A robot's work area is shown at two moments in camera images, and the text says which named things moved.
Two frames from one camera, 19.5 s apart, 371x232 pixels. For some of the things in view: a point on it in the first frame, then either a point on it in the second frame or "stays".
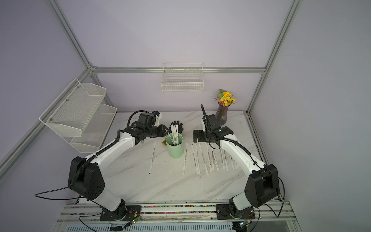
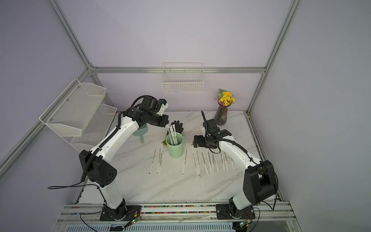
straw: [226, 165] stays
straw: [209, 159] stays
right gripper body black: [201, 136] -> [202, 140]
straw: [197, 161] stays
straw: [232, 163] stays
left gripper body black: [157, 131] -> [159, 121]
